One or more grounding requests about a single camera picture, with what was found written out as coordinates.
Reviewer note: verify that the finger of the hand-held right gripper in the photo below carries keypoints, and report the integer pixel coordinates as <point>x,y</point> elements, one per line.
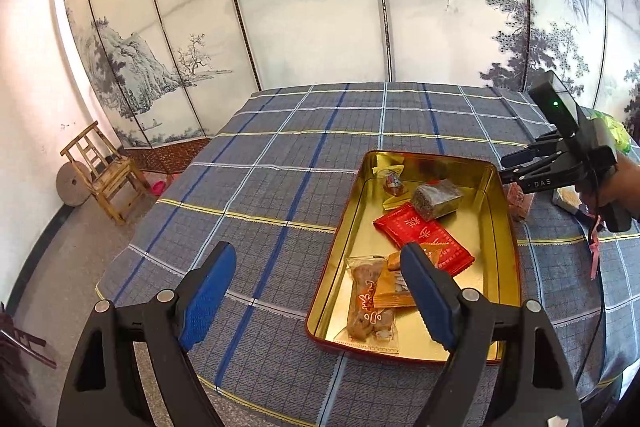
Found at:
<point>537,152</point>
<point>545,182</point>

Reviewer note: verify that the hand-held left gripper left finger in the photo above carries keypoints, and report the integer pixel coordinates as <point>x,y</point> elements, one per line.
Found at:
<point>207,297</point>

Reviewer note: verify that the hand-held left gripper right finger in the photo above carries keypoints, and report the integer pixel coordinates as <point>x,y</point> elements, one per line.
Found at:
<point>425,297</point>

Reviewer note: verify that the pale yellow cracker packet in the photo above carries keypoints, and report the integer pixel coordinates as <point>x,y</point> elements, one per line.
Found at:
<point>565,197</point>

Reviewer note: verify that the orange packet with round cookie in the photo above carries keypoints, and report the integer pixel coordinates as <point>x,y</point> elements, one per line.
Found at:
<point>390,292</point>

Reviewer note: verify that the red patterned silver packet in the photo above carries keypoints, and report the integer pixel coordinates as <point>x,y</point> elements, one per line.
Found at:
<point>517,204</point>

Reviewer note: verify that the clear bag of orange snacks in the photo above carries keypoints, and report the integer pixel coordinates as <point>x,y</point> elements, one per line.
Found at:
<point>367,307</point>

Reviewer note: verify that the large red snack packet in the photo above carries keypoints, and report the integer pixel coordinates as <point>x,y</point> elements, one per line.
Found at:
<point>415,227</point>

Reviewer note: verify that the red tin box gold inside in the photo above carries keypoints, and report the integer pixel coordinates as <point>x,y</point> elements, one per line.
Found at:
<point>360,227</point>

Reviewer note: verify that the grey cake block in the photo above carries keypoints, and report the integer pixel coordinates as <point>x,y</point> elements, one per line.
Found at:
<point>435,201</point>

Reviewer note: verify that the yellow brown pastry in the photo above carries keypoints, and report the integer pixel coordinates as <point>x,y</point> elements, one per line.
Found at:
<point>392,186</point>

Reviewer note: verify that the person's right hand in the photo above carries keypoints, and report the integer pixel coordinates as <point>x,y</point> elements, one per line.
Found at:
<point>629,182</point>

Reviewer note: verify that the green snack bag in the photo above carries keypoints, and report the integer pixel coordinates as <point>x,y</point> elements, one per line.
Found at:
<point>617,134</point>

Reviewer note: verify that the pink object on floor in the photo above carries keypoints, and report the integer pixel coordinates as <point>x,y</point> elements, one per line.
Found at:
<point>160,188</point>

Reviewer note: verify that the blue plaid tablecloth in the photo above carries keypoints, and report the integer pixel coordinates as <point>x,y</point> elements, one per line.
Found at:
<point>280,187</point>

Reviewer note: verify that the bamboo chair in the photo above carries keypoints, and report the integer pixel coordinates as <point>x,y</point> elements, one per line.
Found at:
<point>107,177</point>

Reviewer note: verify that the round stone millstone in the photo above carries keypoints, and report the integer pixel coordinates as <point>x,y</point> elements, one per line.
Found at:
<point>67,184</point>

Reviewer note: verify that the dark wooden furniture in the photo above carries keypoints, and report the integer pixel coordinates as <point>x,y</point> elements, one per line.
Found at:
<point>20,337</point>

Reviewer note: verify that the ink landscape folding screen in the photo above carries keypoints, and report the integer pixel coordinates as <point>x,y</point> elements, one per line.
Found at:
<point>310,7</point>

